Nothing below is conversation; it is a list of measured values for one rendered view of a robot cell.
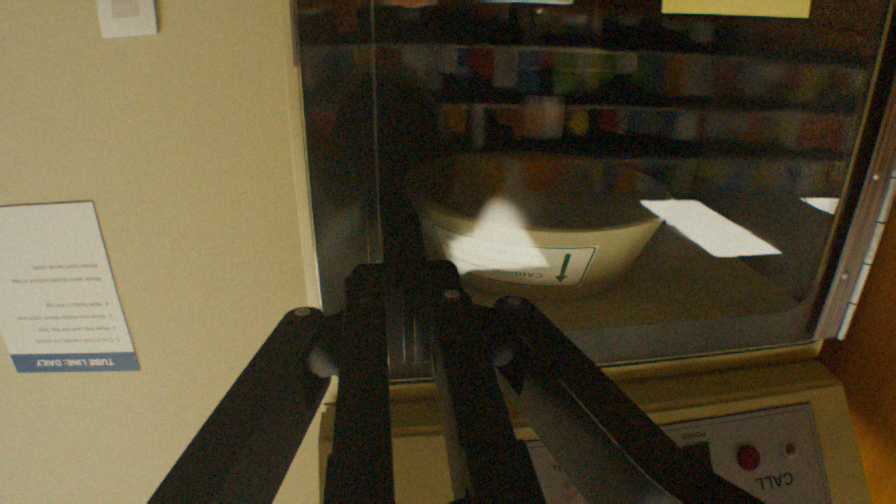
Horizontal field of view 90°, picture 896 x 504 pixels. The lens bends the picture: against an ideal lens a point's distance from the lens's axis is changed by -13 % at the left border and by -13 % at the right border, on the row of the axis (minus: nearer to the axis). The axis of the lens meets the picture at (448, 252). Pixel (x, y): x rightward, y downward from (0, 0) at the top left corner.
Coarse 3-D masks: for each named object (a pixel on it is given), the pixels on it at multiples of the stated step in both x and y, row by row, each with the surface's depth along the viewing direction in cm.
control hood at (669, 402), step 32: (640, 384) 29; (672, 384) 29; (704, 384) 29; (736, 384) 29; (768, 384) 29; (800, 384) 29; (832, 384) 29; (416, 416) 27; (512, 416) 27; (672, 416) 27; (704, 416) 27; (832, 416) 28; (320, 448) 25; (416, 448) 26; (832, 448) 27; (320, 480) 25; (416, 480) 25; (448, 480) 25; (832, 480) 27; (864, 480) 27
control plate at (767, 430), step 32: (736, 416) 27; (768, 416) 28; (800, 416) 28; (544, 448) 26; (736, 448) 27; (768, 448) 27; (800, 448) 27; (544, 480) 25; (736, 480) 26; (768, 480) 26; (800, 480) 26
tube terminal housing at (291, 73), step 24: (288, 0) 19; (288, 24) 20; (288, 48) 20; (288, 72) 20; (288, 96) 21; (312, 264) 24; (312, 288) 25; (696, 360) 30; (720, 360) 30; (744, 360) 30; (768, 360) 31; (792, 360) 31; (336, 384) 27; (408, 384) 28; (432, 384) 28
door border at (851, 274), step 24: (888, 96) 23; (888, 120) 23; (888, 144) 24; (888, 168) 25; (864, 192) 25; (888, 192) 25; (864, 216) 26; (888, 216) 25; (864, 240) 26; (840, 264) 27; (864, 264) 27; (840, 288) 27; (840, 312) 28; (816, 336) 29
